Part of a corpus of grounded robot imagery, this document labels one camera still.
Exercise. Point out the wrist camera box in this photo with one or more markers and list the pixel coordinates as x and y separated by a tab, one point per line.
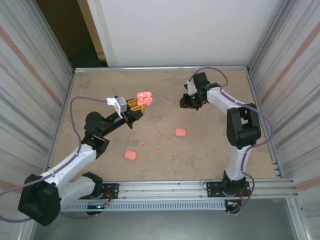
192	87
120	105

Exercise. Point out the white door frame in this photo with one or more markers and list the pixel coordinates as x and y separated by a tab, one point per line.
102	30

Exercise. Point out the pink earbud charging case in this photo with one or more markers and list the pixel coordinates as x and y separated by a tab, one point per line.
145	98
131	155
180	132

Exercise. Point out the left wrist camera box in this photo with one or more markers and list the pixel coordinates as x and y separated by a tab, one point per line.
120	105

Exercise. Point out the striped enclosure side panel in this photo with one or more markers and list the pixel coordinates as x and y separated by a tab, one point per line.
20	100
300	87

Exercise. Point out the aluminium corner post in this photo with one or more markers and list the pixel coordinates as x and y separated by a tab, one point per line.
273	37
51	37

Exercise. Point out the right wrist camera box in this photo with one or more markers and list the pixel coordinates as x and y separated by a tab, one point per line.
192	87

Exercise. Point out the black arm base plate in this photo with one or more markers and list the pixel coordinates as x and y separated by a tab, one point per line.
212	187
112	190

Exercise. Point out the thin aluminium table rail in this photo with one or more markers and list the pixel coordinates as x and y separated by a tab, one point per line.
150	69

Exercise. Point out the wide aluminium mounting rail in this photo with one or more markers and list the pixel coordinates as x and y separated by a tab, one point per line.
162	190

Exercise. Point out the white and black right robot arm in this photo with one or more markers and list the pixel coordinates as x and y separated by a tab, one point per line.
243	127

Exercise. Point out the small circuit board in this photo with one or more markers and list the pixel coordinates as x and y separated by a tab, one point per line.
97	206
233	204

